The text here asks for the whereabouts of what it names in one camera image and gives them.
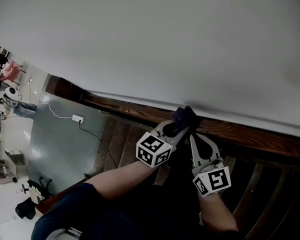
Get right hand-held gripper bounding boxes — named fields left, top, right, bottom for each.
left=189, top=133, right=232, bottom=198

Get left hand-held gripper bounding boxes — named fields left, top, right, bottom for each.
left=135, top=119, right=190, bottom=169

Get dark blue cloth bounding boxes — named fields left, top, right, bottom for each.
left=170, top=105, right=199, bottom=138

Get dark wooden handrail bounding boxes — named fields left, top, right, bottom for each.
left=45, top=74, right=300, bottom=163

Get person's right forearm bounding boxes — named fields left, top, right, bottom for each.
left=196, top=190, right=240, bottom=233

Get person's left forearm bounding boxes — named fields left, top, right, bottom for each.
left=83, top=158, right=161, bottom=201

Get dark wooden stair steps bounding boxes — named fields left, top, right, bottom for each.
left=90, top=115, right=154, bottom=180

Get dark wooden baluster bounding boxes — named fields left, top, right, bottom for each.
left=246, top=168, right=295, bottom=240
left=277, top=173, right=300, bottom=240
left=231, top=162, right=265, bottom=226

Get person's dark blue clothing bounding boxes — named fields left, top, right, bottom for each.
left=30, top=182, right=202, bottom=240

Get black office chair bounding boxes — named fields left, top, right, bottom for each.
left=14, top=176, right=53, bottom=220

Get grey shelf cart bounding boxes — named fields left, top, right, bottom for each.
left=0, top=149, right=29, bottom=185

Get pink fabric chair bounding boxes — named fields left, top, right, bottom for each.
left=1, top=59, right=20, bottom=83

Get black power cable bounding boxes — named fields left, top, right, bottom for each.
left=78, top=121, right=118, bottom=169

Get white power cable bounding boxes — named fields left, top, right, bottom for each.
left=27, top=76, right=74, bottom=120

